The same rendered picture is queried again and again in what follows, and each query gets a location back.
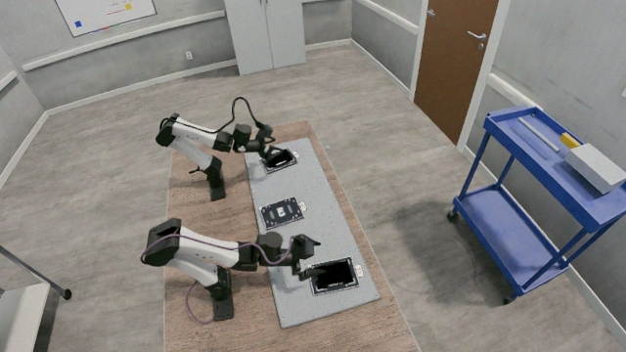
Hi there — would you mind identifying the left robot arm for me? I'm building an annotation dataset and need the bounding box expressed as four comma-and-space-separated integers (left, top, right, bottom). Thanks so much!
156, 113, 251, 201

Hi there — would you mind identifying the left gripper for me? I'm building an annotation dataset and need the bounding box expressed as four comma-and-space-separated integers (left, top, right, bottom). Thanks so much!
247, 123, 283, 160

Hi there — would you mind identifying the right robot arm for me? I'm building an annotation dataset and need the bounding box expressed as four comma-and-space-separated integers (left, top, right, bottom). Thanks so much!
144, 218, 283, 322

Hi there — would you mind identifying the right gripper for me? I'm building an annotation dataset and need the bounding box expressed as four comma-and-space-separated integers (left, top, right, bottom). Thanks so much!
276, 235, 325, 283

